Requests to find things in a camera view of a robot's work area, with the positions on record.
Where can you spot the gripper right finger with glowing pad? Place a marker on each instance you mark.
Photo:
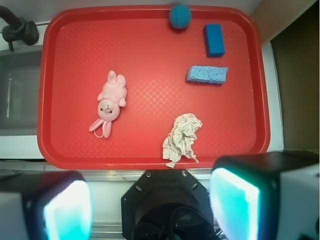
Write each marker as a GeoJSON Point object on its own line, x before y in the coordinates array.
{"type": "Point", "coordinates": [267, 196]}

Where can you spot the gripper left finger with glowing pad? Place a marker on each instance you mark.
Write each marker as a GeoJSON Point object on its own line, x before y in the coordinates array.
{"type": "Point", "coordinates": [45, 206]}

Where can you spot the blue rectangular block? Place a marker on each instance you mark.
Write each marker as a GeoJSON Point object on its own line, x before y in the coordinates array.
{"type": "Point", "coordinates": [214, 40]}

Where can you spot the crumpled white paper towel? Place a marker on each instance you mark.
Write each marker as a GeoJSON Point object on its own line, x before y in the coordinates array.
{"type": "Point", "coordinates": [180, 140]}

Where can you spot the pink plush bunny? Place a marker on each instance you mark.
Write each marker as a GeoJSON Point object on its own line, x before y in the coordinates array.
{"type": "Point", "coordinates": [110, 101]}

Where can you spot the blue sponge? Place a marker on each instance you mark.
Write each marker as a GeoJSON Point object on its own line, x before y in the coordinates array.
{"type": "Point", "coordinates": [207, 74]}

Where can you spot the red plastic tray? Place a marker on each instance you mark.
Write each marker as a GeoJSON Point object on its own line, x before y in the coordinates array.
{"type": "Point", "coordinates": [82, 45]}

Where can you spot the grey sink basin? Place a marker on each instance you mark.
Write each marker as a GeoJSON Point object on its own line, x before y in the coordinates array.
{"type": "Point", "coordinates": [19, 90]}

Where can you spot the grey sink faucet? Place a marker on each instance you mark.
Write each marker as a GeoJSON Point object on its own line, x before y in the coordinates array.
{"type": "Point", "coordinates": [18, 29]}

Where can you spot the blue knitted ball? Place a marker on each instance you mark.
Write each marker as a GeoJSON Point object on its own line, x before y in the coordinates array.
{"type": "Point", "coordinates": [180, 16]}

